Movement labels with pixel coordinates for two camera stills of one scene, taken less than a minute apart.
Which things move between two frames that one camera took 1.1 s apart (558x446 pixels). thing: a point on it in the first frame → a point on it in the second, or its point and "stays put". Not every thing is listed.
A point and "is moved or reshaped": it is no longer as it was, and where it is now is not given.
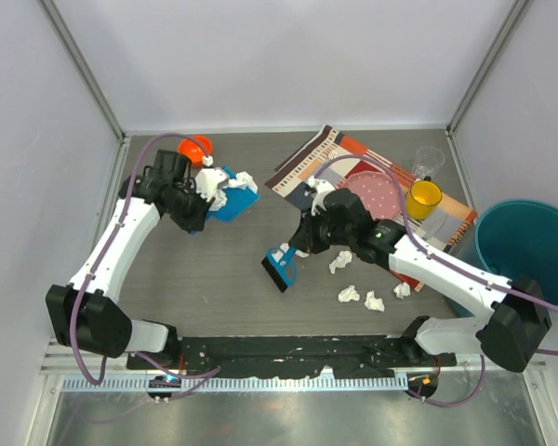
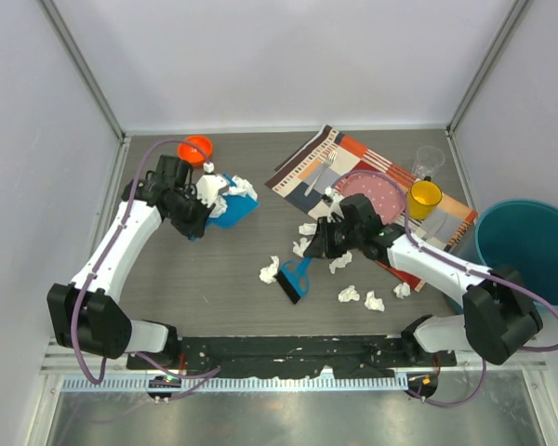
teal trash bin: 524,238 stays put
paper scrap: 243,179 is moved or reshaped
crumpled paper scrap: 373,303 stays put
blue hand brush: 284,272 → 294,277
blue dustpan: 239,202 is moved or reshaped
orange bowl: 195,148 stays put
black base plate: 357,356 stays put
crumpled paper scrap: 402,290 stays put
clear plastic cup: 427,159 stays put
